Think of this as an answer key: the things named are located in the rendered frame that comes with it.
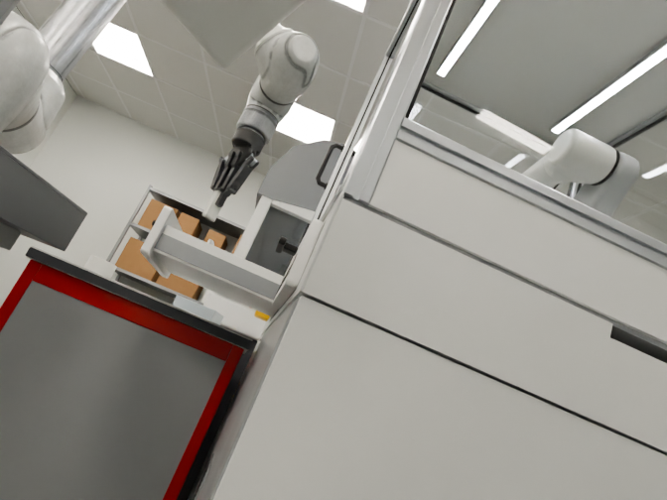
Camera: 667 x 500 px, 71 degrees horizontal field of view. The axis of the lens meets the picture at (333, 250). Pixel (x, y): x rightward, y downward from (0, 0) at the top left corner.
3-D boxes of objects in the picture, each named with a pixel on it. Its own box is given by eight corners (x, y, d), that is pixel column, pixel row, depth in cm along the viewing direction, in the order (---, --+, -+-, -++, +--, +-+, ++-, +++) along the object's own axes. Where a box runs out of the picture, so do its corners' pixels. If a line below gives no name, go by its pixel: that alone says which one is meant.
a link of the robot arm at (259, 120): (261, 130, 123) (251, 148, 121) (237, 106, 117) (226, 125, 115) (285, 128, 117) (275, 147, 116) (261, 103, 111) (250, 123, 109)
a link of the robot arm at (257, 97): (237, 113, 120) (249, 90, 108) (263, 66, 125) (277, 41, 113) (274, 135, 123) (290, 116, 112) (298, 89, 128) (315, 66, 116)
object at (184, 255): (152, 250, 96) (166, 224, 98) (169, 273, 121) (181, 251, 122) (329, 326, 100) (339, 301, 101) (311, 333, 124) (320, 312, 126)
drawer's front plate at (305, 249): (285, 283, 66) (314, 216, 70) (270, 306, 94) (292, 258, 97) (296, 288, 67) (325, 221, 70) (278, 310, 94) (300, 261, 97)
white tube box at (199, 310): (170, 307, 130) (176, 295, 131) (181, 312, 138) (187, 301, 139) (209, 322, 128) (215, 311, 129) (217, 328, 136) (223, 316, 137)
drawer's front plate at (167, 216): (139, 251, 94) (165, 203, 97) (161, 276, 122) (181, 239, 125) (147, 254, 94) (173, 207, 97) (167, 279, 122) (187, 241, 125)
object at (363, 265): (299, 290, 58) (341, 190, 62) (260, 335, 155) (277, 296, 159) (915, 562, 66) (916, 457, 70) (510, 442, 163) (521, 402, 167)
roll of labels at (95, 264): (89, 270, 118) (97, 256, 119) (78, 267, 122) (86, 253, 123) (113, 282, 123) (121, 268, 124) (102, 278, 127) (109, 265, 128)
